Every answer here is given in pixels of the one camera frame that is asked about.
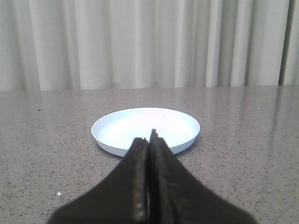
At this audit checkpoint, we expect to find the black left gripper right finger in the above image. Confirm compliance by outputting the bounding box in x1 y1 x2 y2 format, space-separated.
148 130 256 224

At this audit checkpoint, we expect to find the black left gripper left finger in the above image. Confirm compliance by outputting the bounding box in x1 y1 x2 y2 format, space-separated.
48 138 149 224

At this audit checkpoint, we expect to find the light blue round plate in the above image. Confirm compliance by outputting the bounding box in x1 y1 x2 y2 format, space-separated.
91 107 200 157

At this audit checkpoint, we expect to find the white pleated curtain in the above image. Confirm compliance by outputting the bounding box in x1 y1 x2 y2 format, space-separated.
0 0 299 91

